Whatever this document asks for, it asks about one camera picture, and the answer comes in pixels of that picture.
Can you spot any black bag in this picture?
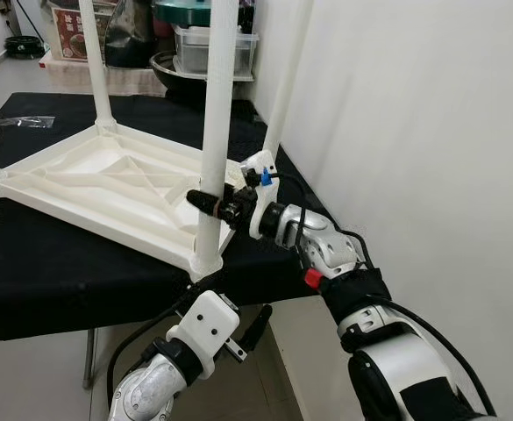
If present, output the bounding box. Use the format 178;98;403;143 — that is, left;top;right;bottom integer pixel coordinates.
105;0;159;69

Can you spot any beige cloth covered bench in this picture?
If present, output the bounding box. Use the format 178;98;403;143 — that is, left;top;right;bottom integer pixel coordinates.
39;57;165;96

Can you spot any grey metal table leg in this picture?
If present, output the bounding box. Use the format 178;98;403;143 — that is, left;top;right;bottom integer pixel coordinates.
82;329;99;391

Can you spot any clear tape piece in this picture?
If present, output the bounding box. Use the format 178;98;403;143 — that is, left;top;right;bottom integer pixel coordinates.
0;114;55;131

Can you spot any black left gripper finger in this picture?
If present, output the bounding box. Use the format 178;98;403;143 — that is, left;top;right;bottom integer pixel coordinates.
186;274;224;303
243;304;273;347

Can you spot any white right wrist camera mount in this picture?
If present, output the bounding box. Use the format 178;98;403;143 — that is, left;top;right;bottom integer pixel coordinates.
239;151;279;239

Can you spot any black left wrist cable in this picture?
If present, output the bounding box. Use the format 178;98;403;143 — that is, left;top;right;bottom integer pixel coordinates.
105;294;196;409

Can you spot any black round floor device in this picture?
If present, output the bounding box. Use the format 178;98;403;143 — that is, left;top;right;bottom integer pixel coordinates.
4;35;45;61

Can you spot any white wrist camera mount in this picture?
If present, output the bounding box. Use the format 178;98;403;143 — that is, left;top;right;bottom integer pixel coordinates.
166;291;241;365
239;151;279;239

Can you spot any red printed box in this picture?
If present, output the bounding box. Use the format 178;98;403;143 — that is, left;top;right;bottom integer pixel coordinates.
50;0;108;62

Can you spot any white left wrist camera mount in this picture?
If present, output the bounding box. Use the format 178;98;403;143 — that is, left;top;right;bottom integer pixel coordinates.
166;291;241;365

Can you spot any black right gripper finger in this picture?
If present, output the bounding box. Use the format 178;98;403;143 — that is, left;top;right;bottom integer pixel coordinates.
186;189;231;220

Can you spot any white plastic children table top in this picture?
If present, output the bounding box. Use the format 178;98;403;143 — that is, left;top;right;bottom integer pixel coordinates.
0;118;248;277

